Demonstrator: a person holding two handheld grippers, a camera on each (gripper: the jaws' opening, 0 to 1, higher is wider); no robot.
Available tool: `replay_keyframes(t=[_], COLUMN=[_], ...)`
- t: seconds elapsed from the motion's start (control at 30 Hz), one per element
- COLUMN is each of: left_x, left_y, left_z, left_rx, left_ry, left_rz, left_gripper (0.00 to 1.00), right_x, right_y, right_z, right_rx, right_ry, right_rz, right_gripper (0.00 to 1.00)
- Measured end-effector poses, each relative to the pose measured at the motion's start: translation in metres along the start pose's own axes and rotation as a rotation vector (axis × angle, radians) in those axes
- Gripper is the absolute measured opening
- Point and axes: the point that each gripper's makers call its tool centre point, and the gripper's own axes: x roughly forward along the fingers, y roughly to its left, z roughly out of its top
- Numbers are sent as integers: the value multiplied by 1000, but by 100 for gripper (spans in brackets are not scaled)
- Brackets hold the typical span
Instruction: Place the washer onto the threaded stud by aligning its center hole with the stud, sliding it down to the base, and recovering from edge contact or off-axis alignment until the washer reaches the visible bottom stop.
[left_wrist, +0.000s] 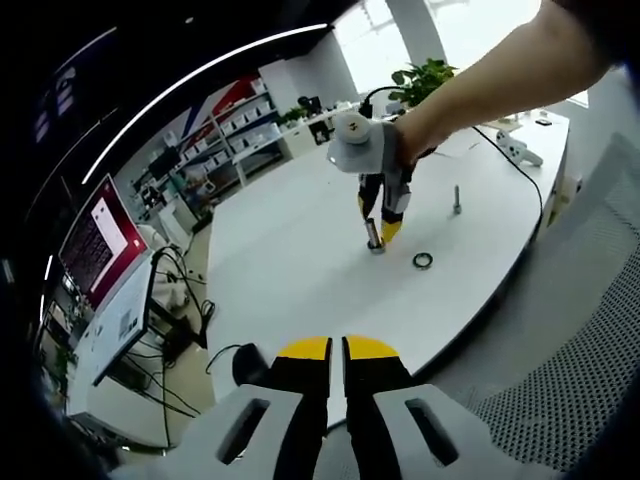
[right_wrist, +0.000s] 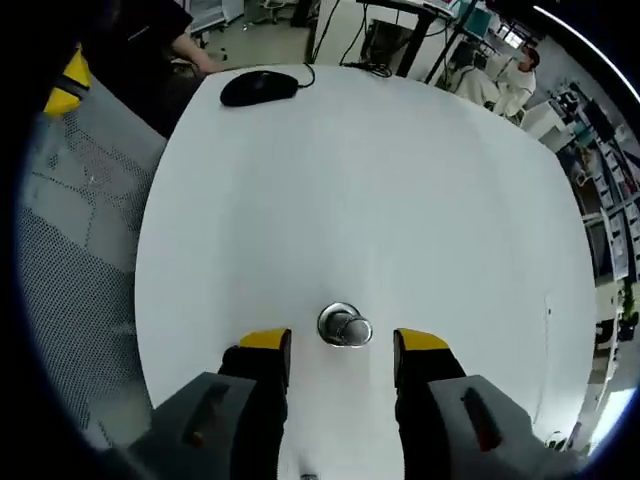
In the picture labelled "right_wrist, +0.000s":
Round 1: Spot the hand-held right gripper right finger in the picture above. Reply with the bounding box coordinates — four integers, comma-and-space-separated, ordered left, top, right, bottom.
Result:
392, 327, 569, 480

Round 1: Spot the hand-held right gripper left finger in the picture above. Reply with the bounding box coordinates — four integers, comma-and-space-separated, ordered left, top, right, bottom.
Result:
128, 327, 293, 480

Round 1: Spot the thick threaded metal stud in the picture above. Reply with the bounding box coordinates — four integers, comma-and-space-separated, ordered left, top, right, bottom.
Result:
327, 309, 374, 350

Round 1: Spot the person in black shirt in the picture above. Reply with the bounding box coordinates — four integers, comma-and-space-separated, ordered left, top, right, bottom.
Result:
82, 0, 197, 139

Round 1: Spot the grey mesh chair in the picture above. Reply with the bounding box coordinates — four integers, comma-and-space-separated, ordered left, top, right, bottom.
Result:
18, 79, 170, 451

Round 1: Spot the black computer mouse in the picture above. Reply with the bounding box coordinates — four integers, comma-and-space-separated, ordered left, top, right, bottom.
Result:
219, 70, 300, 108

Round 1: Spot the small potted plant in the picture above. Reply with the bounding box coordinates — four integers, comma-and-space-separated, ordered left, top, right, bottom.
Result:
618, 279, 640, 343

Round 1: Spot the white shelf with storage bins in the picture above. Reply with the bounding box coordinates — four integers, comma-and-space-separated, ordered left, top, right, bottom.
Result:
553, 89, 640, 284

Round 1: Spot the black mouse cable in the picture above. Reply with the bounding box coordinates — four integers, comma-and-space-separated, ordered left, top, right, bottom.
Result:
296, 61, 317, 91

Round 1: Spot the black desk leg frame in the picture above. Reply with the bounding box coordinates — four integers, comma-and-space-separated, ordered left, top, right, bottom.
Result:
355, 0, 454, 81

